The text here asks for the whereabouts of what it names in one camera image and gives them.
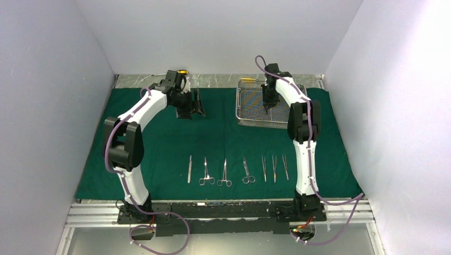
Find wire mesh instrument tray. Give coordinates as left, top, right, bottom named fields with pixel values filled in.
left=235, top=80, right=290, bottom=130

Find green surgical drape cloth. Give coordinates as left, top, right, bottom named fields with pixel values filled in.
left=75, top=88, right=362, bottom=200

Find steel instrument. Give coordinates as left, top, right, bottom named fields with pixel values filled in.
left=187, top=155, right=192, bottom=184

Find steel tweezers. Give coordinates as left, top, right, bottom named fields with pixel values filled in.
left=261, top=156, right=267, bottom=183
left=282, top=154, right=289, bottom=181
left=272, top=155, right=277, bottom=184

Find steel surgical forceps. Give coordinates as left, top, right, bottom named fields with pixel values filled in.
left=217, top=159, right=232, bottom=187

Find steel surgical scissors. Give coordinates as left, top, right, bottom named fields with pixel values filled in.
left=242, top=155, right=256, bottom=184

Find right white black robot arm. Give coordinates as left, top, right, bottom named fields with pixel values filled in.
left=261, top=63, right=321, bottom=211

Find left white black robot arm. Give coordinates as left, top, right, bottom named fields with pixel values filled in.
left=103, top=87, right=205, bottom=215

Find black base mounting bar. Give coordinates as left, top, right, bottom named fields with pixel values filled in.
left=116, top=199, right=327, bottom=237

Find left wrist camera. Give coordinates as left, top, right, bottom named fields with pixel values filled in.
left=162, top=70, right=190, bottom=93

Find yellow black handled screwdriver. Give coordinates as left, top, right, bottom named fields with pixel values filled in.
left=151, top=70, right=189, bottom=77

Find aluminium front rail frame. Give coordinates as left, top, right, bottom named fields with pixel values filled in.
left=57, top=199, right=386, bottom=254

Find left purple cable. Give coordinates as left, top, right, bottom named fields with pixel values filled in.
left=104, top=88, right=191, bottom=254

